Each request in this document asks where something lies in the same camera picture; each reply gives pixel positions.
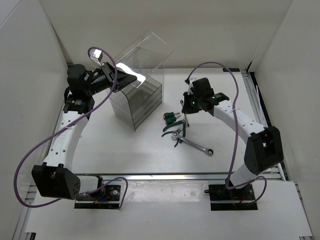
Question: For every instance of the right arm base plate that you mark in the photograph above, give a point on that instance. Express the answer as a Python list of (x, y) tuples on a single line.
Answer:
[(222, 199)]

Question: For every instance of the clear plastic drawer organizer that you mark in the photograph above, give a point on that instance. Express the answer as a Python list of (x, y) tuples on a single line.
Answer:
[(145, 59)]

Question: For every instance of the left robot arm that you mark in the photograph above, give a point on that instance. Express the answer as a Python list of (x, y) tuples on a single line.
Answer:
[(54, 177)]

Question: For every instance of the green handled cutting pliers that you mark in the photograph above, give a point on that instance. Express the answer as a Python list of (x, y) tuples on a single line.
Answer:
[(174, 124)]

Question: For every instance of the small ratchet wrench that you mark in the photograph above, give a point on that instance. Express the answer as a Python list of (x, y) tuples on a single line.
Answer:
[(185, 116)]

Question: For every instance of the large ratchet wrench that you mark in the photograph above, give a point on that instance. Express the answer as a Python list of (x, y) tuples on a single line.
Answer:
[(206, 150)]

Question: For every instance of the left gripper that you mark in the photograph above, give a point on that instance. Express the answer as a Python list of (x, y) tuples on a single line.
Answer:
[(108, 72)]

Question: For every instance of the green handled small pliers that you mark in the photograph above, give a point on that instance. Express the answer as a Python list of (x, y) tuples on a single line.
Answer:
[(181, 131)]

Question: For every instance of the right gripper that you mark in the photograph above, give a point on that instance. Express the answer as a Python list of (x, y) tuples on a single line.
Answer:
[(187, 109)]

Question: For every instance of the aluminium front rail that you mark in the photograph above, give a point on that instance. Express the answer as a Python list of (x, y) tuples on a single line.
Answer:
[(168, 177)]

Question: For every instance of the aluminium right rail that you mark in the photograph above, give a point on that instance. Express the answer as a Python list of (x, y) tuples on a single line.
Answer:
[(262, 120)]

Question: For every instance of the aluminium rail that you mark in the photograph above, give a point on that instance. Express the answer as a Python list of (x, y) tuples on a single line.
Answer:
[(168, 177), (262, 120)]

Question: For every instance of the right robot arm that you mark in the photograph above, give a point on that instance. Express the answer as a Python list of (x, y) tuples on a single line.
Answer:
[(219, 106)]

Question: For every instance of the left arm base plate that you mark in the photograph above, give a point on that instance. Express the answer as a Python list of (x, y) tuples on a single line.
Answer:
[(97, 193)]

